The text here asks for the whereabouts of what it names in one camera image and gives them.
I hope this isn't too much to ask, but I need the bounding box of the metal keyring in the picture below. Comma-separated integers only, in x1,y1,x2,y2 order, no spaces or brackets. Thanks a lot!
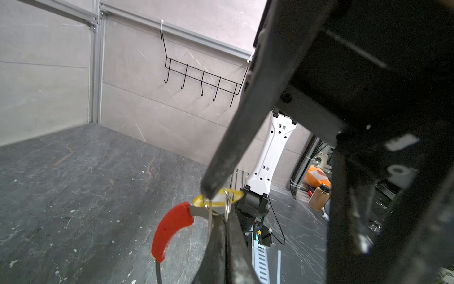
202,188,235,222

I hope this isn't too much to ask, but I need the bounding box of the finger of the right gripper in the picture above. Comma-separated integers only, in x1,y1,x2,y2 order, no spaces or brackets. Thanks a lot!
200,1,337,200

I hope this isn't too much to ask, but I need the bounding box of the brown bottle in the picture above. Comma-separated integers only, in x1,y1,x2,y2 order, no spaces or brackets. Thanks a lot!
309,184,331,211

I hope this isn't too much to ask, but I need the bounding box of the yellow tagged key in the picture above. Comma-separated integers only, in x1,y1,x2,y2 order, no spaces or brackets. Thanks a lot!
193,188,244,208

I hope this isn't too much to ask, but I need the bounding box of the black wire hook rack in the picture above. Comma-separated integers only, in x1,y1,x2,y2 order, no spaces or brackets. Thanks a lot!
159,30,249,108

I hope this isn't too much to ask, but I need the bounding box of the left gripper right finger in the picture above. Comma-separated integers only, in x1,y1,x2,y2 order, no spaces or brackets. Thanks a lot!
225,211,260,284

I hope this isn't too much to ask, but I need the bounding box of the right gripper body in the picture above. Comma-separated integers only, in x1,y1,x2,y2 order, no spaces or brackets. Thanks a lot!
276,1,454,284

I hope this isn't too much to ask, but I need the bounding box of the slotted cable duct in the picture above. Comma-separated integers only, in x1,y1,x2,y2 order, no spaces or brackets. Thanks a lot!
252,240,270,284

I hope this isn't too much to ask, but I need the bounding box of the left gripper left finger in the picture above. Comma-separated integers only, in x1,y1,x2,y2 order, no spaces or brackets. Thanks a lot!
192,216,227,284

